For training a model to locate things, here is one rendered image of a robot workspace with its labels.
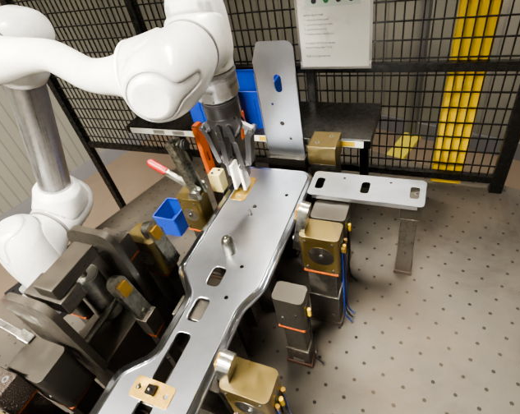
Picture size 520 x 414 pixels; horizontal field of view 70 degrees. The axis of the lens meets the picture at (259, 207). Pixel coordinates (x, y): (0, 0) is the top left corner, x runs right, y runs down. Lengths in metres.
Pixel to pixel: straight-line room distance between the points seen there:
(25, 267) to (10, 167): 1.93
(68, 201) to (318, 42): 0.96
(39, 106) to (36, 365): 0.69
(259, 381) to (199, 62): 0.50
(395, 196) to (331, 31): 0.55
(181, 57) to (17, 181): 2.80
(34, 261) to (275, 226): 0.78
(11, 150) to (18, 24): 2.15
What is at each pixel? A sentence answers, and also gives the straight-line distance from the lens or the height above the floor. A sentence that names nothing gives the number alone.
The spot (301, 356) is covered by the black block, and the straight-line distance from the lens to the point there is 1.01.
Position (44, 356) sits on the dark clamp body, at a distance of 0.82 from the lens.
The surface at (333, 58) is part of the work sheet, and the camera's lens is 1.28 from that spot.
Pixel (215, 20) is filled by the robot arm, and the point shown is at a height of 1.48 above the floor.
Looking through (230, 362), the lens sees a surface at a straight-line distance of 0.63.
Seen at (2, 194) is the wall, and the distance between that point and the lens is 3.28.
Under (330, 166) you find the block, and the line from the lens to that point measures 1.09.
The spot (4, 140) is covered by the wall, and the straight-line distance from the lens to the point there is 3.18.
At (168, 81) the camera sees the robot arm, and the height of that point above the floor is 1.47.
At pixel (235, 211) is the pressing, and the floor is 1.00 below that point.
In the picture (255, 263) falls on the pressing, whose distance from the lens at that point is 0.86.
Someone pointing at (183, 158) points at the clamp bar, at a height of 1.16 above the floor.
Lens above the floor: 1.65
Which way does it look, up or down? 42 degrees down
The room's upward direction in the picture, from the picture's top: 13 degrees counter-clockwise
